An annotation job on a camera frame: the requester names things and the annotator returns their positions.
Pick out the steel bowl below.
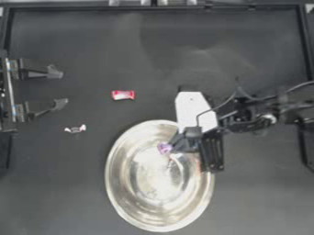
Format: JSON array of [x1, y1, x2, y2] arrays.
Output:
[[104, 118, 217, 233]]

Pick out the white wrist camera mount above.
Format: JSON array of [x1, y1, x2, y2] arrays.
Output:
[[174, 91, 219, 135]]

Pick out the black camera cable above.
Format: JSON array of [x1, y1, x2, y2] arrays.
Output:
[[195, 77, 247, 128]]

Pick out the red candy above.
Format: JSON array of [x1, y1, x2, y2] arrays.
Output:
[[111, 89, 136, 101]]

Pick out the purple candy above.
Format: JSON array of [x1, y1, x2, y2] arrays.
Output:
[[156, 141, 175, 156]]

